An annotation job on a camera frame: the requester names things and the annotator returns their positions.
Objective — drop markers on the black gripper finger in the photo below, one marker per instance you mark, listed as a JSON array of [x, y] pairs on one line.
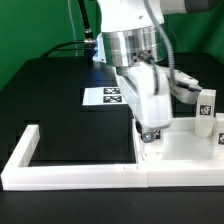
[[148, 136]]

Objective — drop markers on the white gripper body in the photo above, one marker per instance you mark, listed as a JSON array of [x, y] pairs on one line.
[[137, 86]]

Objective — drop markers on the white square tabletop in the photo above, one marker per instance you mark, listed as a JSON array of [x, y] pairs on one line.
[[180, 143]]

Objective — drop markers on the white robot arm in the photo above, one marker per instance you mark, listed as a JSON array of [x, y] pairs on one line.
[[133, 42]]

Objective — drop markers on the white sheet with fiducial tags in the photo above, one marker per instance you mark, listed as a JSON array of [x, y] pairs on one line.
[[102, 96]]

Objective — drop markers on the white U-shaped obstacle fence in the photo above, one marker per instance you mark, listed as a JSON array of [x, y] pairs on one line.
[[18, 175]]

